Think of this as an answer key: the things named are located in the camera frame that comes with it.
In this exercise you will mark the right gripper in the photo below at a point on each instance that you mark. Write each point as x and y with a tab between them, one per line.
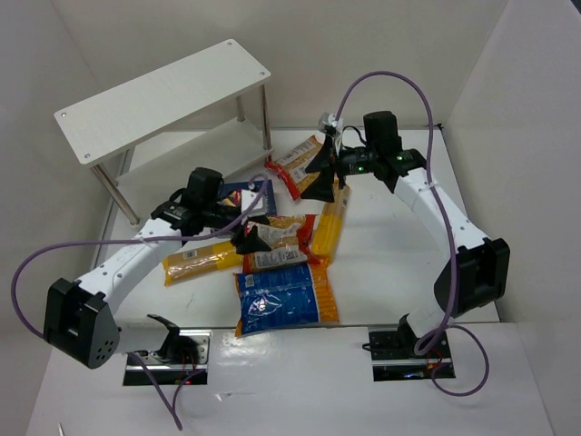
334	162

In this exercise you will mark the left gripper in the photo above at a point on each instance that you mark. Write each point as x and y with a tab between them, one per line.
242	230

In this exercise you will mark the red fusilli pasta bag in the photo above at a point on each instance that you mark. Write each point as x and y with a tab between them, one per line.
289	238

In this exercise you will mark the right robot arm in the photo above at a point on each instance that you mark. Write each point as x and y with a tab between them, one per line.
476	272

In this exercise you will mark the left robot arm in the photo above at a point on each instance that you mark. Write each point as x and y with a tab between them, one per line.
79	316

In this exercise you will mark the red macaroni bag near shelf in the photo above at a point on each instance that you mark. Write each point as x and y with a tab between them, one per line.
291	167

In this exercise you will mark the blue and orange pasta bag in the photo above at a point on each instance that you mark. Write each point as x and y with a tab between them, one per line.
289	297

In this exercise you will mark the blue Barilla pasta box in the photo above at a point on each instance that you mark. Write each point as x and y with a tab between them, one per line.
230	193

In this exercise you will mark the white two-tier shelf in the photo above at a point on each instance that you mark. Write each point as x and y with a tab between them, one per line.
207	109

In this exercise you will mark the yellow spaghetti pack right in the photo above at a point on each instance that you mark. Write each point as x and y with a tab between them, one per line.
327	236

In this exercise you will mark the yellow spaghetti pack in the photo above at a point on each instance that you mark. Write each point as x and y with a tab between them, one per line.
183	266
327	236

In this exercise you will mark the yellow spaghetti pack left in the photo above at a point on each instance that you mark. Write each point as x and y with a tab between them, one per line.
183	266

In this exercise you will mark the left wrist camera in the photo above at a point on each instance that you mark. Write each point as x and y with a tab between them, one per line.
254	204

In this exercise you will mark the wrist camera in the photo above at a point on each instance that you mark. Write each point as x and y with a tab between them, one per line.
254	204
331	125

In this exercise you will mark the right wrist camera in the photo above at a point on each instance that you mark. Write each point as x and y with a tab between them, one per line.
331	125

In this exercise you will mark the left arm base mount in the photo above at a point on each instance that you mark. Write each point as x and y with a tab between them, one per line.
186	361

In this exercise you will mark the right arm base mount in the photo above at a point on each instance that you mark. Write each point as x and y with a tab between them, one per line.
392	360

